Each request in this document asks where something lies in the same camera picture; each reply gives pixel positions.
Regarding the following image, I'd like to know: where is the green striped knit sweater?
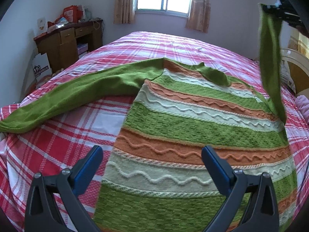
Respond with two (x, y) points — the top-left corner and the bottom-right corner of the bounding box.
(1, 5), (297, 231)

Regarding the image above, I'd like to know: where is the patterned pillow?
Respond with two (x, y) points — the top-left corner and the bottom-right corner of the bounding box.
(280, 62), (296, 94)

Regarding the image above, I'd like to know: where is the red plaid bed sheet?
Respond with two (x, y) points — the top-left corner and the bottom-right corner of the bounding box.
(1, 32), (308, 231)

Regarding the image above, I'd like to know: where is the cream wooden headboard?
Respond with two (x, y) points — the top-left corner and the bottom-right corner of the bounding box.
(280, 28), (309, 95)

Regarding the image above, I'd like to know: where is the red gift bag on desk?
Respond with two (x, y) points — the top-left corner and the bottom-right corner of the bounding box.
(55, 5), (84, 23)

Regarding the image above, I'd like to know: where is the left beige curtain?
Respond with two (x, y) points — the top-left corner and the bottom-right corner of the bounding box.
(114, 0), (135, 24)

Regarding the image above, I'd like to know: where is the beige curtain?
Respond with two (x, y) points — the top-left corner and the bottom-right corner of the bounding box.
(185, 0), (211, 34)
(114, 0), (135, 24)

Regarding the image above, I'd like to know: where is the pink pillow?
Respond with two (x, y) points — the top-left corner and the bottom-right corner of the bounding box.
(295, 95), (309, 124)

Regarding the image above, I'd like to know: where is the brown wooden desk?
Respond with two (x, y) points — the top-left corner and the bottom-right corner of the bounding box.
(34, 18), (105, 72)

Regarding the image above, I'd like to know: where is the right beige curtain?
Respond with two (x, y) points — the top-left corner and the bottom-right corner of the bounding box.
(185, 0), (211, 34)

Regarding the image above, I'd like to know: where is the white paper bag black print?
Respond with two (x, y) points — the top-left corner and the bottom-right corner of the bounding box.
(32, 53), (52, 82)

